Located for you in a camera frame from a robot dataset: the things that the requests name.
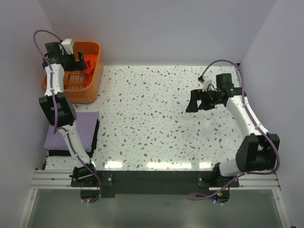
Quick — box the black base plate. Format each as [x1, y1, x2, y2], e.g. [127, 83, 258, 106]
[70, 171, 239, 202]

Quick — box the orange t shirt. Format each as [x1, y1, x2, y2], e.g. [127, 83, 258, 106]
[84, 54, 98, 79]

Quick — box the orange plastic basket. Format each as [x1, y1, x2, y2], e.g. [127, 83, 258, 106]
[39, 41, 103, 107]

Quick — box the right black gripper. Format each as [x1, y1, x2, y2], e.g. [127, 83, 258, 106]
[186, 88, 222, 113]

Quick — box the aluminium front rail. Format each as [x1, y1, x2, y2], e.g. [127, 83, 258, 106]
[30, 170, 280, 190]

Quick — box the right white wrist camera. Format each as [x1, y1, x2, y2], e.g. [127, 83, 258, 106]
[198, 76, 213, 91]

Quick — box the folded lavender t shirt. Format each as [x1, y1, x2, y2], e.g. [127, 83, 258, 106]
[43, 112, 100, 152]

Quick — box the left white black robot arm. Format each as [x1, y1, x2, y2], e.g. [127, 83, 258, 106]
[39, 39, 101, 187]

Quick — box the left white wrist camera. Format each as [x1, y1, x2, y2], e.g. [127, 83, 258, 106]
[61, 38, 74, 55]

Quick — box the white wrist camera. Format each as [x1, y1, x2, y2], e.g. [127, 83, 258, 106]
[198, 76, 213, 91]
[61, 38, 74, 55]

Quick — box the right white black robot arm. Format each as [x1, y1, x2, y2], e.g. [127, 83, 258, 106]
[186, 74, 280, 187]

